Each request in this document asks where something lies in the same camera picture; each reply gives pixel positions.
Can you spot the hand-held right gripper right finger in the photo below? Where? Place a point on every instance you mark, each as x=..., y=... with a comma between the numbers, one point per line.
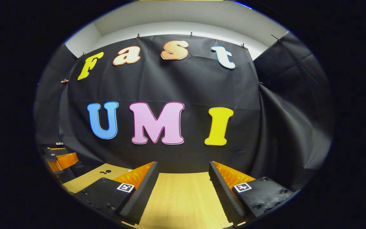
x=222, y=190

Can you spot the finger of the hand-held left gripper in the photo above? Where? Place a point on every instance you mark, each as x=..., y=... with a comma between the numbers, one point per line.
x=65, y=160
x=56, y=151

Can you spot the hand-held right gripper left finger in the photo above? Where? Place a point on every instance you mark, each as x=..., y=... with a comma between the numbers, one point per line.
x=145, y=190

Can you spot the wooden desktop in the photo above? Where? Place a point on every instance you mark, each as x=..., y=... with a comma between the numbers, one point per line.
x=176, y=197

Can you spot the small red clip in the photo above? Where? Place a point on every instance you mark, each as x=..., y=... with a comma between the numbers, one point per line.
x=64, y=80

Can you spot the black backdrop cloth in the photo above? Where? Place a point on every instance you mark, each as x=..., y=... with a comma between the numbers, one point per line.
x=176, y=92

